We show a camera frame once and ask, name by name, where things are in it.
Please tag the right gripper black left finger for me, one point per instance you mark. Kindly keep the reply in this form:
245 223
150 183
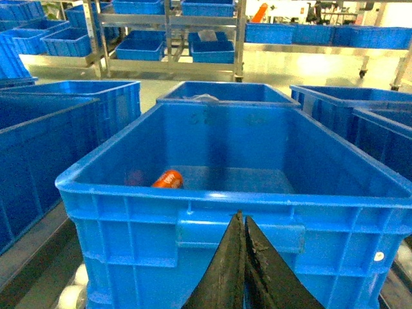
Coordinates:
222 285

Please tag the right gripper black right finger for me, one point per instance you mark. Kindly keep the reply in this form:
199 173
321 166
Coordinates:
270 282

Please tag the orange round cap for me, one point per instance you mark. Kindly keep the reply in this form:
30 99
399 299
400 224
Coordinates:
170 179

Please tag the far steel shelf rack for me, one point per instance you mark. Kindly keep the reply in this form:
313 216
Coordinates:
189 37

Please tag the blue bin front right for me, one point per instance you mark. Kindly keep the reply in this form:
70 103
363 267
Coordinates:
336 215

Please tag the blue bin rear right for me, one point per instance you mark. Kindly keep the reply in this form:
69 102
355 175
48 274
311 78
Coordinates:
227 93

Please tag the blue bin front left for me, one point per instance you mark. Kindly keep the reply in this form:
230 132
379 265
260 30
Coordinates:
41 136

